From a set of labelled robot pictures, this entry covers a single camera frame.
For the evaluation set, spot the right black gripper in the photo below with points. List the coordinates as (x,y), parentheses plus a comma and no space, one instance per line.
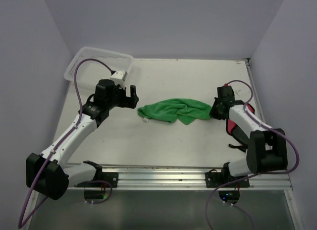
(213,114)

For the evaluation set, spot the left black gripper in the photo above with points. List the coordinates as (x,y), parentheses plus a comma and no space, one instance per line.
(127,101)

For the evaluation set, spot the green microfiber towel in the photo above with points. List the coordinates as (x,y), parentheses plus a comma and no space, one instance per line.
(171,110)

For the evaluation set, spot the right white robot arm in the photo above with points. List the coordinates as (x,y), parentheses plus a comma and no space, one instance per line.
(266,149)

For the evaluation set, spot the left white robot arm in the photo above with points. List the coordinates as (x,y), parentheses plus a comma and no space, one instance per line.
(47,173)

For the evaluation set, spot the white plastic basket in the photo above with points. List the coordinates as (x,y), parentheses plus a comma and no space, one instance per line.
(90,72)

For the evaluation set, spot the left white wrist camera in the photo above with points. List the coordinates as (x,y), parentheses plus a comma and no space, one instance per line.
(119,76)

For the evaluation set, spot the aluminium mounting rail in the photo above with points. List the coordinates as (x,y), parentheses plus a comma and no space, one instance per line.
(178,178)

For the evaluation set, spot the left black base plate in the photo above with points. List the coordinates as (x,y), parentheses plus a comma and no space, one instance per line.
(110,177)

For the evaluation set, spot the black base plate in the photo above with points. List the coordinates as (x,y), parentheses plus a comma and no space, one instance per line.
(110,177)
(214,178)

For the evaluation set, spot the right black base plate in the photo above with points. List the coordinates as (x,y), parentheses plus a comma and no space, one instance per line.
(214,178)

